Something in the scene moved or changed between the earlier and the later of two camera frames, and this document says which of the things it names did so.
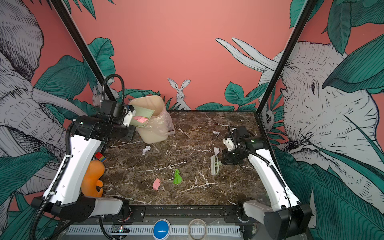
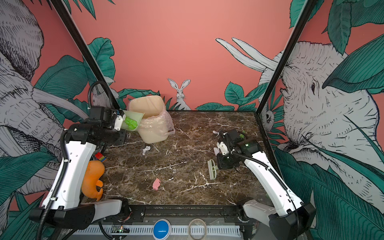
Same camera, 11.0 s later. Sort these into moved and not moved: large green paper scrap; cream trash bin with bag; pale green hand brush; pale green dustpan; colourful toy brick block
Moved: pale green hand brush; pale green dustpan; large green paper scrap
Not moved: cream trash bin with bag; colourful toy brick block
